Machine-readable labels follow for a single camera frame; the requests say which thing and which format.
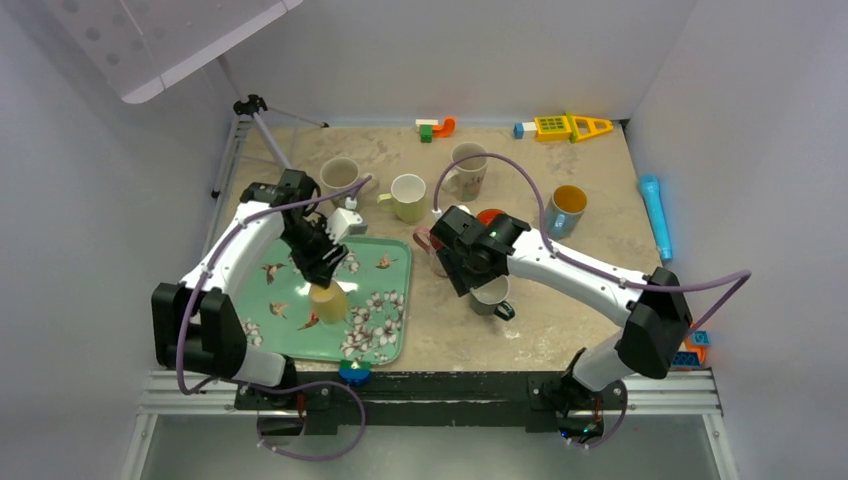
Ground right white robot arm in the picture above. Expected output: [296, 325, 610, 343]
[430, 206, 692, 407]

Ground dark green mug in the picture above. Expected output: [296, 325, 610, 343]
[469, 276, 516, 321]

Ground lime green mug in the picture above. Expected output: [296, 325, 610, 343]
[377, 174, 427, 224]

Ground white overhead panel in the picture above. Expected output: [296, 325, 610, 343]
[42, 0, 301, 104]

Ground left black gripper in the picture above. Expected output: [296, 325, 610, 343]
[279, 218, 349, 289]

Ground light blue toy block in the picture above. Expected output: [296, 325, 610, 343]
[688, 330, 711, 348]

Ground orange mug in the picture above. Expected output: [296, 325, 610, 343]
[476, 208, 504, 226]

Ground blue toy flashlight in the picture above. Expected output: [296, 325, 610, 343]
[638, 174, 673, 262]

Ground orange green white toy blocks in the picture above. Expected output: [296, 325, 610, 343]
[415, 116, 457, 143]

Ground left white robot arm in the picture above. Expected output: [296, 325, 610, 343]
[151, 169, 367, 409]

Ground yellow mug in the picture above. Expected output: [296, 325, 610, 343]
[308, 280, 349, 324]

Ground purple cable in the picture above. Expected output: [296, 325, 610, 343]
[174, 174, 374, 462]
[431, 152, 753, 450]

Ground cream mug with basket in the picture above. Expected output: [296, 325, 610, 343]
[440, 142, 488, 202]

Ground cream mug with seahorse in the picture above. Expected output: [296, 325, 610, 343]
[318, 157, 380, 210]

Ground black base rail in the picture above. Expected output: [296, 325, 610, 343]
[236, 365, 627, 442]

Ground blue green toy block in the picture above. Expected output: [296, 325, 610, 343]
[338, 360, 372, 387]

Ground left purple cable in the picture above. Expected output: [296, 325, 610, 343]
[174, 174, 374, 462]

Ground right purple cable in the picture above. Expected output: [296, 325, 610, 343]
[431, 152, 753, 450]

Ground pink mug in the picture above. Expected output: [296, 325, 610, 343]
[413, 227, 447, 278]

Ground green floral tray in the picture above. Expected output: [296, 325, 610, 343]
[236, 236, 413, 365]

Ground blue white toy block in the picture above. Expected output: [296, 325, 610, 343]
[513, 121, 537, 139]

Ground dark blue toy block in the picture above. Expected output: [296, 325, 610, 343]
[671, 351, 702, 370]

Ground grey tripod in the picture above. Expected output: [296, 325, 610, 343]
[216, 54, 330, 171]

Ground yellow toy phone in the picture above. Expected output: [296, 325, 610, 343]
[534, 112, 614, 144]

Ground blue butterfly mug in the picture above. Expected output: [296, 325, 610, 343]
[543, 185, 588, 240]

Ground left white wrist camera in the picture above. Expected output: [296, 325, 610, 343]
[326, 208, 368, 243]

